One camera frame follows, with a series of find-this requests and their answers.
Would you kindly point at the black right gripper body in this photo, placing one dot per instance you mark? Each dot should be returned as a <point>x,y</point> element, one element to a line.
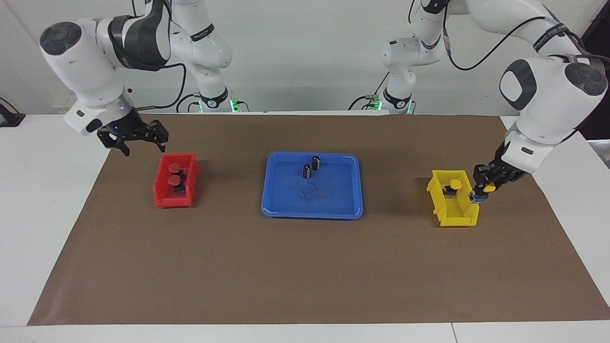
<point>125,129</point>

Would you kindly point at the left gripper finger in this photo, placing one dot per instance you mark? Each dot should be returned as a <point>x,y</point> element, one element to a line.
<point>493,182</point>
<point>479,176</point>

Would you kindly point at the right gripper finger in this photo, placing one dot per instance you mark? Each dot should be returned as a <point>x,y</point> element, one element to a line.
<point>161,136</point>
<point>114,144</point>

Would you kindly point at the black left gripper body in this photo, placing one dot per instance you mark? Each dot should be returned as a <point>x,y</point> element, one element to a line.
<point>505,169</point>

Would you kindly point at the yellow push button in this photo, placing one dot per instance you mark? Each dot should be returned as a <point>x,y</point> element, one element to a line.
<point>455,184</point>
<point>489,189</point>

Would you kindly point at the red push button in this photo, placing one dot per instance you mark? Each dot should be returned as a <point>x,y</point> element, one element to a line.
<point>176,180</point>
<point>174,167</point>

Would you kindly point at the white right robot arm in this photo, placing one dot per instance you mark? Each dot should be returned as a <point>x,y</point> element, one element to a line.
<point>90,62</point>

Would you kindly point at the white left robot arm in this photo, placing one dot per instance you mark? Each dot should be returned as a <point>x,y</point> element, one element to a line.
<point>548,105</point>

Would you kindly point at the yellow plastic bin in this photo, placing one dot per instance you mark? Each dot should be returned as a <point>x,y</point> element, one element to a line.
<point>457,216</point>

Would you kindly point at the red plastic bin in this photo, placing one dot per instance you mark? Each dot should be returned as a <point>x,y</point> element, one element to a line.
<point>162,193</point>

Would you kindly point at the black background panel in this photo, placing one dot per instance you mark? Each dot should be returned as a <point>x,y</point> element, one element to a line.
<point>601,125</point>

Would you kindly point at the black table clamp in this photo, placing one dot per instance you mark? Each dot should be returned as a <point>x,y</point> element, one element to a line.
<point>10,118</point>

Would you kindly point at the blue plastic tray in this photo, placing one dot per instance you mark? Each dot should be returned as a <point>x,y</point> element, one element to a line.
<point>333,200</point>

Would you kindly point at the black cylindrical capacitor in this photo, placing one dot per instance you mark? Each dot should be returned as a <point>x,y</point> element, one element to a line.
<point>307,172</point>
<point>315,163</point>

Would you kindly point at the brown paper mat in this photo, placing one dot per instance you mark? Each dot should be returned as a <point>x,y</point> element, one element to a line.
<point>305,267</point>

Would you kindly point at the white wall socket box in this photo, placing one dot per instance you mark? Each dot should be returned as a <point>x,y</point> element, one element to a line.
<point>58,105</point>

